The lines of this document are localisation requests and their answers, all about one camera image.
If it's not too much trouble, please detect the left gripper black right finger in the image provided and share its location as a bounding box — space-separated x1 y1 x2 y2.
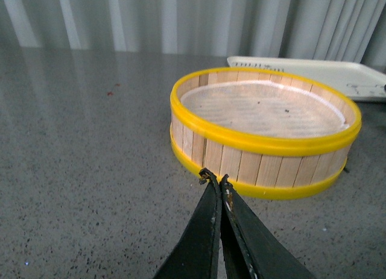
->
220 175 315 278

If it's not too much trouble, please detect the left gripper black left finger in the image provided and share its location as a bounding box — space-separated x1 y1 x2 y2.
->
154 168 222 278

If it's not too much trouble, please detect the cream bear tray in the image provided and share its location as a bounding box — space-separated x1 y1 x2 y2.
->
227 56 385 102

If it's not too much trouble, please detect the yellow rimmed bamboo steamer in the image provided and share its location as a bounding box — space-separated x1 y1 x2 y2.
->
170 67 362 199

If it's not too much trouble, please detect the white steamer liner cloth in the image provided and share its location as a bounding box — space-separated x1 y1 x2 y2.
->
181 80 350 139

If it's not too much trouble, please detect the grey pleated curtain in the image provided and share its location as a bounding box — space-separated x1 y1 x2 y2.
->
1 0 385 69

